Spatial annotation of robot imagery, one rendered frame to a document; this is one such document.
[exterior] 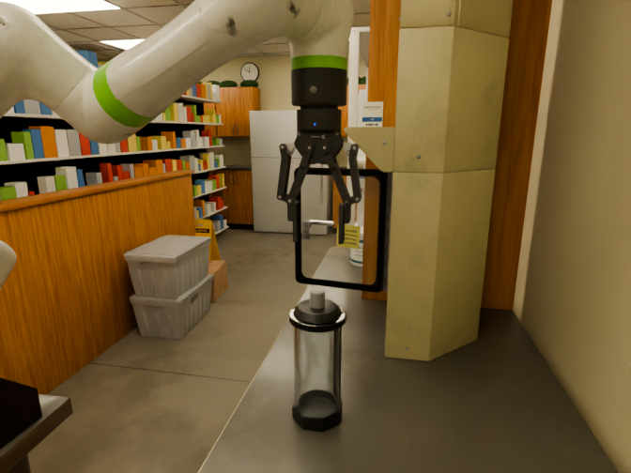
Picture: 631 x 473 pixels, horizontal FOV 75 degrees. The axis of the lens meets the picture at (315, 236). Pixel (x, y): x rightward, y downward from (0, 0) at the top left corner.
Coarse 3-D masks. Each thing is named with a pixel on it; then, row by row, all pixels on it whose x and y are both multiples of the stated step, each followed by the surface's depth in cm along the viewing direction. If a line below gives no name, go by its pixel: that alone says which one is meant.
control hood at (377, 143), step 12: (348, 132) 93; (360, 132) 93; (372, 132) 92; (384, 132) 92; (360, 144) 93; (372, 144) 93; (384, 144) 92; (372, 156) 94; (384, 156) 93; (384, 168) 94
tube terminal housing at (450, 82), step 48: (432, 48) 86; (480, 48) 90; (432, 96) 88; (480, 96) 93; (432, 144) 90; (480, 144) 97; (432, 192) 93; (480, 192) 101; (432, 240) 96; (480, 240) 105; (432, 288) 98; (480, 288) 109; (432, 336) 102
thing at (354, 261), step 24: (312, 192) 133; (336, 192) 130; (312, 216) 135; (336, 216) 132; (360, 216) 130; (312, 240) 137; (336, 240) 134; (360, 240) 132; (312, 264) 139; (336, 264) 136; (360, 264) 134
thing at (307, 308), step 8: (312, 296) 76; (320, 296) 76; (304, 304) 78; (312, 304) 76; (320, 304) 76; (328, 304) 78; (296, 312) 76; (304, 312) 75; (312, 312) 75; (320, 312) 75; (328, 312) 75; (336, 312) 76; (304, 320) 74; (312, 320) 74; (320, 320) 74; (328, 320) 74
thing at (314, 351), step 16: (336, 320) 75; (304, 336) 75; (320, 336) 74; (336, 336) 76; (304, 352) 76; (320, 352) 75; (336, 352) 77; (304, 368) 76; (320, 368) 76; (336, 368) 78; (304, 384) 77; (320, 384) 76; (336, 384) 78; (304, 400) 78; (320, 400) 77; (336, 400) 79; (320, 416) 78
